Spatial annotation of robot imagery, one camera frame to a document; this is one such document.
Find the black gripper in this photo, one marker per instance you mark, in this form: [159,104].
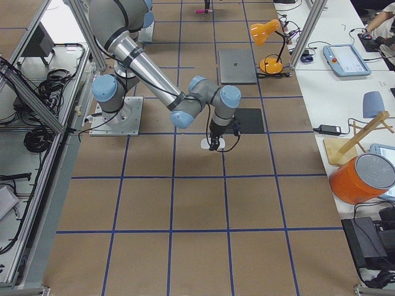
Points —
[216,129]

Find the white computer mouse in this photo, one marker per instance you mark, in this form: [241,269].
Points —
[205,143]

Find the pink pen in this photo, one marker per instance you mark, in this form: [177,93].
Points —
[203,11]

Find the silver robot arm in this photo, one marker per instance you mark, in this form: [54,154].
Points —
[115,25]

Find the black mousepad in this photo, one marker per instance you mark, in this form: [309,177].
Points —
[247,121]

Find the silver closed laptop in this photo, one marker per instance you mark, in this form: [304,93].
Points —
[237,67]

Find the black power adapter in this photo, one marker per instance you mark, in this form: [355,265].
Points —
[329,130]

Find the wooden stand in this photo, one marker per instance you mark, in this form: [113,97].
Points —
[341,150]

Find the orange cylindrical container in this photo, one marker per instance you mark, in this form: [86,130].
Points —
[353,182]

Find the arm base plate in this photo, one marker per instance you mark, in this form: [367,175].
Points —
[125,123]
[146,34]

